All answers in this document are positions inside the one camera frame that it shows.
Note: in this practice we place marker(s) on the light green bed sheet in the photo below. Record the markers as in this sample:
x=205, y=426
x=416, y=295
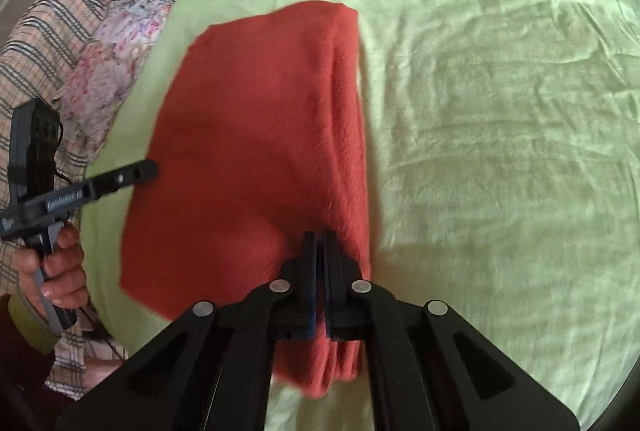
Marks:
x=503, y=158

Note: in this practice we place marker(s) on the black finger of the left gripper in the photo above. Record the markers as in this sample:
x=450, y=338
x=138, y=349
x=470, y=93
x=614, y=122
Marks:
x=111, y=182

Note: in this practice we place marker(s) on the pink floral pillow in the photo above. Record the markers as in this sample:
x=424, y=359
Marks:
x=107, y=68

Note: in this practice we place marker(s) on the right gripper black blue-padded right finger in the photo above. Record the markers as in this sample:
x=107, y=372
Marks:
x=428, y=368

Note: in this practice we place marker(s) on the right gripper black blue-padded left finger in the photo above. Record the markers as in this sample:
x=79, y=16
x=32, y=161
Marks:
x=210, y=369

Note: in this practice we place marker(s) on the person's left hand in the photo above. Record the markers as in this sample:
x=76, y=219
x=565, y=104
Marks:
x=59, y=278

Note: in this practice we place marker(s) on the dark red sleeve forearm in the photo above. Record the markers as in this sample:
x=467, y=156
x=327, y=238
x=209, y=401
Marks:
x=27, y=356

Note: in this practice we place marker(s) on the beige plaid blanket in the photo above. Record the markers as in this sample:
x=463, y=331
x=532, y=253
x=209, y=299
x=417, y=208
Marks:
x=38, y=58

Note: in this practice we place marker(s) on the orange knit sweater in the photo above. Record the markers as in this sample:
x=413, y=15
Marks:
x=259, y=141

